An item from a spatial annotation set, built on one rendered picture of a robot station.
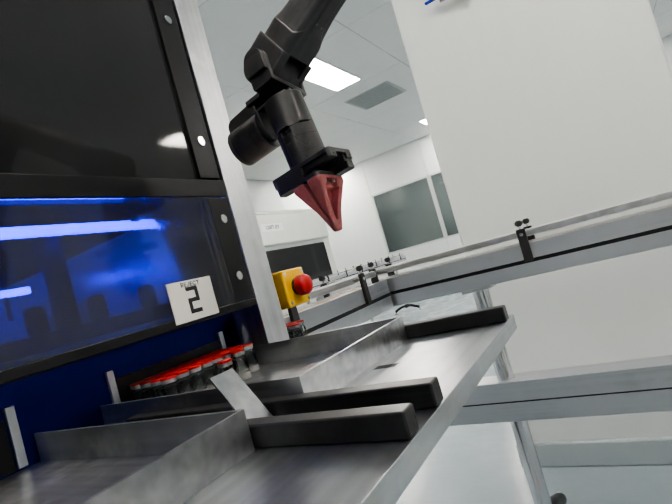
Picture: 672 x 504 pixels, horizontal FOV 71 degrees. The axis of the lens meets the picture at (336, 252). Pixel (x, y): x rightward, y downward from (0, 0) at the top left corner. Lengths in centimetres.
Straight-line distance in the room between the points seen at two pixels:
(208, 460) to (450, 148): 184
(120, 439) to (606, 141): 181
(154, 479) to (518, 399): 129
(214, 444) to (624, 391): 125
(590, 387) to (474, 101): 118
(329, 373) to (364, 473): 21
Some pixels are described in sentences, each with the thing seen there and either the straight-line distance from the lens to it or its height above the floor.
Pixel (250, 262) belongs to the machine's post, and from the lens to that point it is 84.
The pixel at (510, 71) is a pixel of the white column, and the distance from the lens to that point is 208.
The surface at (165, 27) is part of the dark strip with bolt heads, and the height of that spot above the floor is 148.
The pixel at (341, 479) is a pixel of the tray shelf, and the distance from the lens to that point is 32.
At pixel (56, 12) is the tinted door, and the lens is 82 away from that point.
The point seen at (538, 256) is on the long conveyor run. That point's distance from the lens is 140.
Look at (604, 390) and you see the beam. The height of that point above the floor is 50.
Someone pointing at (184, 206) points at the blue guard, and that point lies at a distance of 78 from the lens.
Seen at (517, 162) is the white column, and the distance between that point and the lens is 203.
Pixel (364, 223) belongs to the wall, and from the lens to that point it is 954.
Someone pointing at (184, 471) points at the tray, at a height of 90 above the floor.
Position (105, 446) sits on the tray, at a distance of 58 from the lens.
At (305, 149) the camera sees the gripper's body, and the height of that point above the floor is 117.
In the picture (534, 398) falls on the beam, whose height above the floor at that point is 49.
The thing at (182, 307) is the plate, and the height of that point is 101.
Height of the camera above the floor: 100
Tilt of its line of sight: 2 degrees up
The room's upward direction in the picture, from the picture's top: 16 degrees counter-clockwise
